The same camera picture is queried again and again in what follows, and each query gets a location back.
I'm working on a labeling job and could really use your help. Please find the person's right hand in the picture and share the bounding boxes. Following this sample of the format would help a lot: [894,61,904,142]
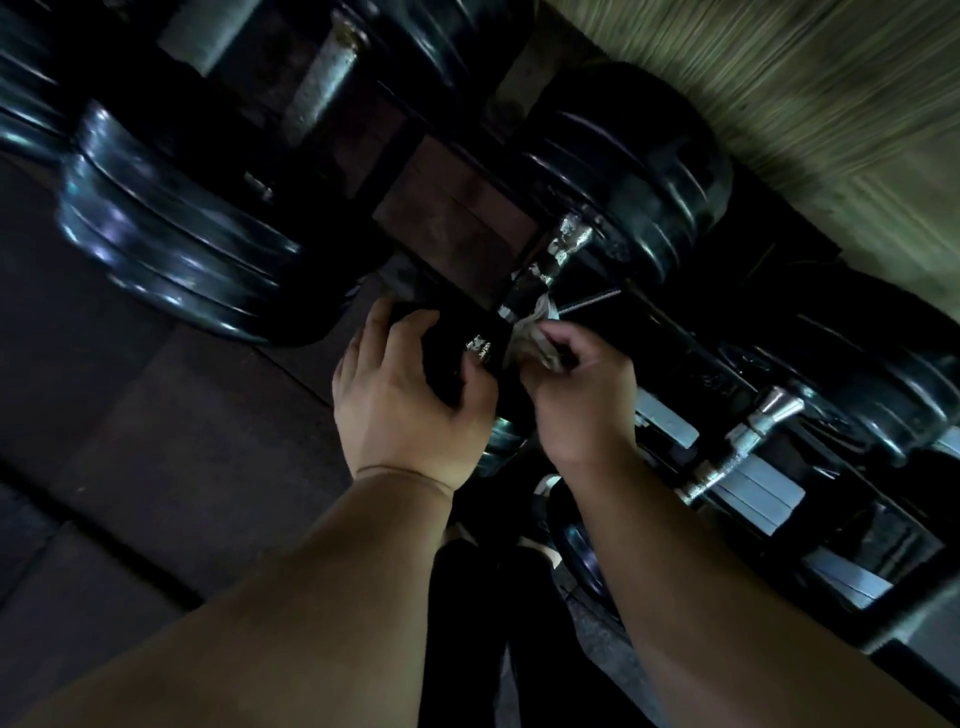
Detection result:
[517,321,639,472]

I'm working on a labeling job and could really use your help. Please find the person's left hand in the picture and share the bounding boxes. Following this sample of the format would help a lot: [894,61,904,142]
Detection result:
[332,296,501,493]

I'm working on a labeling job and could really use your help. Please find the pale cleaning cloth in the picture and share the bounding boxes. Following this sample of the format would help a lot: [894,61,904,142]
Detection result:
[501,292,580,374]

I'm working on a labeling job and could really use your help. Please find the black dumbbell with chrome handle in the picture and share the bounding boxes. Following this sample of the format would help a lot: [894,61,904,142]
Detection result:
[0,0,80,168]
[54,0,543,348]
[531,268,960,620]
[386,60,735,481]

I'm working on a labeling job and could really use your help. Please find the person's left forearm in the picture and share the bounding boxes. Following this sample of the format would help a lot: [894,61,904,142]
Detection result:
[15,466,459,728]

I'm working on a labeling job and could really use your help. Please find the person's right forearm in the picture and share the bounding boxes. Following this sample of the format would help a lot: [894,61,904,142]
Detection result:
[558,448,955,728]

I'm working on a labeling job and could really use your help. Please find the black dumbbell rack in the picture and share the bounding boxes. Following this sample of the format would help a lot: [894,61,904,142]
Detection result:
[360,127,960,680]

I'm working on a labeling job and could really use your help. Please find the person's black trousers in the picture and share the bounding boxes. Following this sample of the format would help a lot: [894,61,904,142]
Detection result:
[417,525,655,728]

